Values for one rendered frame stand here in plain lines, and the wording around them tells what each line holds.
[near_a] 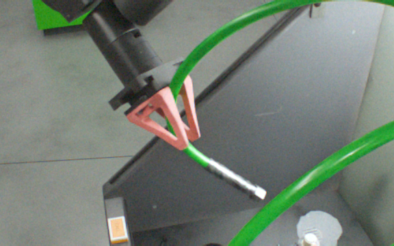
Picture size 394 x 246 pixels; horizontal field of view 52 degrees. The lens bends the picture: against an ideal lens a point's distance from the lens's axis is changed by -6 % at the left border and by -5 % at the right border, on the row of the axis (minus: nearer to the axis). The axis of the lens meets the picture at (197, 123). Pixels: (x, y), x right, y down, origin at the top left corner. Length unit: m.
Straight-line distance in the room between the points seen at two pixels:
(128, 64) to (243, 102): 0.31
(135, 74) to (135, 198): 0.40
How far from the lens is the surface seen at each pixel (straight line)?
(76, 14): 0.53
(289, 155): 0.91
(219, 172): 0.58
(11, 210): 2.26
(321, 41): 0.78
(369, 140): 0.34
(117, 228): 0.79
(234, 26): 0.46
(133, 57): 0.52
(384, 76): 0.84
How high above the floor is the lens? 1.57
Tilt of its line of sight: 37 degrees down
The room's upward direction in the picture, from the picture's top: straight up
